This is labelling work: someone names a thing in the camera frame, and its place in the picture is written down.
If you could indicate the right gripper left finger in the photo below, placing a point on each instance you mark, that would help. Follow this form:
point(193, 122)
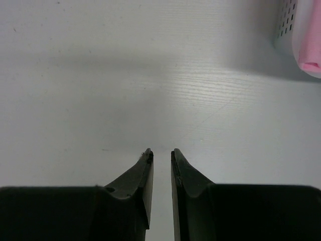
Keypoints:
point(118, 211)

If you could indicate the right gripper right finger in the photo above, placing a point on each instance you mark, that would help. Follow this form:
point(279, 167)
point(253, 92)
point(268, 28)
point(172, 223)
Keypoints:
point(204, 210)

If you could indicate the pink t shirt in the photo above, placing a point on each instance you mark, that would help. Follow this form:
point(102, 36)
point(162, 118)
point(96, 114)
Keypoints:
point(306, 37)

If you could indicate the white plastic bin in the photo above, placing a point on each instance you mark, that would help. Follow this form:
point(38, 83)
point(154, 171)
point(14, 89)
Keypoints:
point(284, 26)

